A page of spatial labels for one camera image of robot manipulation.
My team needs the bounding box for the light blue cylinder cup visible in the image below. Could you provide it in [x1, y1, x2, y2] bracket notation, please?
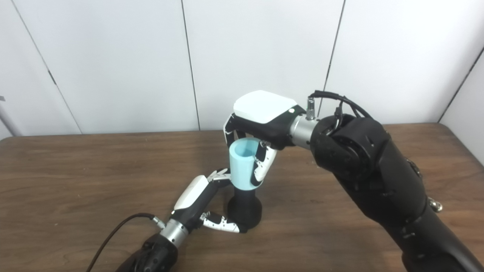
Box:
[229, 138, 262, 191]

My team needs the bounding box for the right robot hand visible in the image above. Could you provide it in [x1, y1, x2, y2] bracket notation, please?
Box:
[222, 90, 306, 187]

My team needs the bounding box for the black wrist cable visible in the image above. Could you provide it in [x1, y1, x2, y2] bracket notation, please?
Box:
[86, 213, 166, 272]
[306, 90, 373, 136]

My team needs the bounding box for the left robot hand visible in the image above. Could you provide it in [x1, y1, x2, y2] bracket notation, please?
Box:
[172, 168, 242, 233]

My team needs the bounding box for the black funnel-shaped nozzle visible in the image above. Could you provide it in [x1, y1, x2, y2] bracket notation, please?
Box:
[228, 188, 263, 233]

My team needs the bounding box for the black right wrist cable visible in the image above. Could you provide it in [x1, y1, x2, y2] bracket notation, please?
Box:
[306, 90, 373, 136]

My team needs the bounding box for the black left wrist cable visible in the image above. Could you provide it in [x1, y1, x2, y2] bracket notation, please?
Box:
[86, 213, 166, 272]

